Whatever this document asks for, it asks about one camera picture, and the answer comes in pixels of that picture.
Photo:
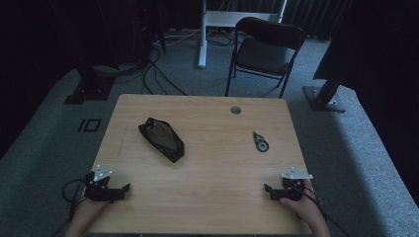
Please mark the black folding chair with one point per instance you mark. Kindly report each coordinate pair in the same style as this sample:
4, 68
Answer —
263, 56

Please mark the person's right hand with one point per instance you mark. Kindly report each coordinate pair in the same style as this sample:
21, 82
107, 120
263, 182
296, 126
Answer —
304, 209

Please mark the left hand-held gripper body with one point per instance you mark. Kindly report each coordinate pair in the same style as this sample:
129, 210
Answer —
100, 191

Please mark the white desk frame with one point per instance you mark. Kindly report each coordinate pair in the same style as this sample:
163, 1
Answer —
203, 39

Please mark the black stand with flat base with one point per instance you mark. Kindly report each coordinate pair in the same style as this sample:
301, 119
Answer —
326, 97

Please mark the black stand with square base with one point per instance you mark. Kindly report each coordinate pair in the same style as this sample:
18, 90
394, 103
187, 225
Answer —
90, 87

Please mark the black mesh pencil case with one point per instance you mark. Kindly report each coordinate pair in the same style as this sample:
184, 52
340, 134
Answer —
161, 140

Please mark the green correction tape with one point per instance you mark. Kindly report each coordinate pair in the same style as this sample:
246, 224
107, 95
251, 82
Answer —
261, 143

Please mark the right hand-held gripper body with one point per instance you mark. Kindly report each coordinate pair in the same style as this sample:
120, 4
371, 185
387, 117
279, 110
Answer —
291, 189

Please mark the person's left hand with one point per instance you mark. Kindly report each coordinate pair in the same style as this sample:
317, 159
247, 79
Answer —
89, 209

